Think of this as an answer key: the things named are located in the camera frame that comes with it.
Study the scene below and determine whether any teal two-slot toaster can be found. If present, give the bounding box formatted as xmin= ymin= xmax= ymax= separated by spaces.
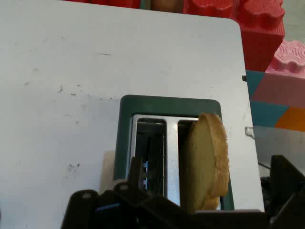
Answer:
xmin=113 ymin=94 xmax=236 ymax=211

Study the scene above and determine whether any toasted bread slice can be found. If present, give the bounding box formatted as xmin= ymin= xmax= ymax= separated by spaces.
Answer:
xmin=184 ymin=112 xmax=231 ymax=212

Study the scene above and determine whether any red toy building block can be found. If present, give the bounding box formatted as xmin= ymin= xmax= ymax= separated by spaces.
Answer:
xmin=183 ymin=0 xmax=286 ymax=73
xmin=62 ymin=0 xmax=142 ymax=10

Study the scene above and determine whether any brown rounded object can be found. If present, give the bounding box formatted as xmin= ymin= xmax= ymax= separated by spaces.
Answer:
xmin=150 ymin=0 xmax=184 ymax=13

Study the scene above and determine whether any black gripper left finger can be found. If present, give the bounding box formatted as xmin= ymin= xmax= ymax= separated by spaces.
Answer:
xmin=61 ymin=156 xmax=195 ymax=229

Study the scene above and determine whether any pink toy building block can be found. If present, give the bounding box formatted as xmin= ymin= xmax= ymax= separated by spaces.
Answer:
xmin=251 ymin=40 xmax=305 ymax=108

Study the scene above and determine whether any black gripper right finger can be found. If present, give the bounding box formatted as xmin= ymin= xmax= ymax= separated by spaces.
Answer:
xmin=269 ymin=155 xmax=305 ymax=229

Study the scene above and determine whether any teal pink orange foam mat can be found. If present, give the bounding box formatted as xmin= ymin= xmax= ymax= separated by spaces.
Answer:
xmin=245 ymin=70 xmax=305 ymax=132

